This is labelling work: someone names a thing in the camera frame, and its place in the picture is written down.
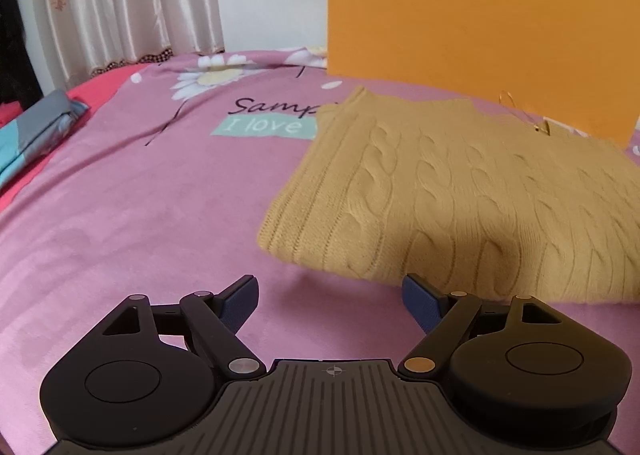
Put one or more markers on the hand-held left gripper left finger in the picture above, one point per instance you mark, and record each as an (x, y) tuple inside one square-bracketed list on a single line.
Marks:
[(239, 302)]

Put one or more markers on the grey and blue folded cloth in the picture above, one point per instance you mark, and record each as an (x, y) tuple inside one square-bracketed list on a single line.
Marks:
[(35, 130)]

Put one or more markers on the pink floral bedsheet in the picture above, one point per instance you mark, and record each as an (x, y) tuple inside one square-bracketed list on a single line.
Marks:
[(150, 215)]

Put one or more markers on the orange board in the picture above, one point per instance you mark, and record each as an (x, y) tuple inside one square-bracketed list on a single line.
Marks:
[(475, 10)]

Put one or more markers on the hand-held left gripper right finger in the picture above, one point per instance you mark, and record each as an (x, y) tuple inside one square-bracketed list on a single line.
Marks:
[(421, 299)]

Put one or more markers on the red sheet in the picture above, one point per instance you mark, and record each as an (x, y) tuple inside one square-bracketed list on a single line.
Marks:
[(100, 85)]

